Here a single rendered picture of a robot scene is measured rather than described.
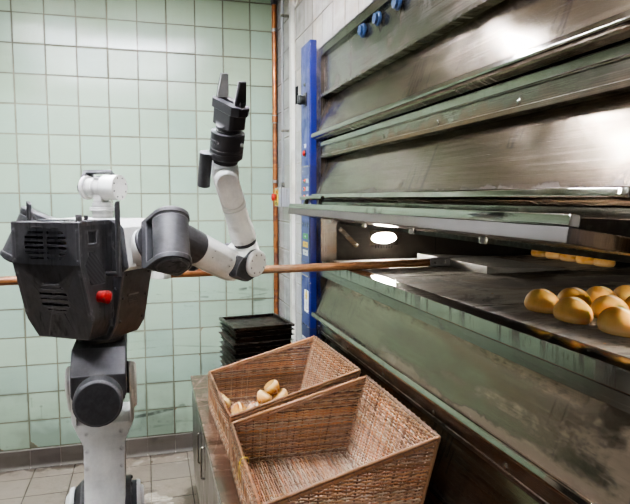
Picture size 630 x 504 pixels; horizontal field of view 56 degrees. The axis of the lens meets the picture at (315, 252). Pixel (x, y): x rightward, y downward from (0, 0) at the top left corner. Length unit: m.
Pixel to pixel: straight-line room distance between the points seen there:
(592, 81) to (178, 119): 2.63
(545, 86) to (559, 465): 0.71
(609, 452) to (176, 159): 2.77
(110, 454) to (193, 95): 2.23
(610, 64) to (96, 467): 1.50
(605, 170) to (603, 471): 0.50
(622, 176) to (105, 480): 1.42
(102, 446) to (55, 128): 2.10
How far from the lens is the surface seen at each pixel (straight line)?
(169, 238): 1.48
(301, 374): 2.68
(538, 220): 1.00
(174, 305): 3.49
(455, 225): 1.22
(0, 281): 2.18
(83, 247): 1.47
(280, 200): 3.15
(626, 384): 1.10
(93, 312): 1.51
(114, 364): 1.57
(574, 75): 1.20
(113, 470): 1.77
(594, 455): 1.19
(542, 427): 1.30
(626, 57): 1.11
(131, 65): 3.50
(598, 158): 1.12
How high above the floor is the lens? 1.45
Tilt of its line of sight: 5 degrees down
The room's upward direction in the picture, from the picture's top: straight up
